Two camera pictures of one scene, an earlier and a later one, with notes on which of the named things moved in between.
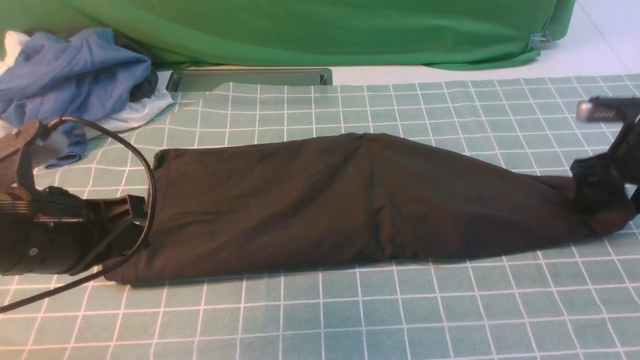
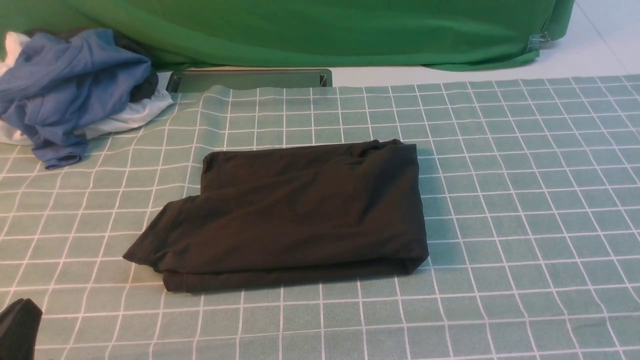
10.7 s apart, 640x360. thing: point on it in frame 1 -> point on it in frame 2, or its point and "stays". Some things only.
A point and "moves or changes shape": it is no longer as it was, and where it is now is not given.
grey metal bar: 185,79 stays
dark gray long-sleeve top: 232,208 moves or changes shape
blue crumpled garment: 70,84 stays
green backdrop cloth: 431,33 stays
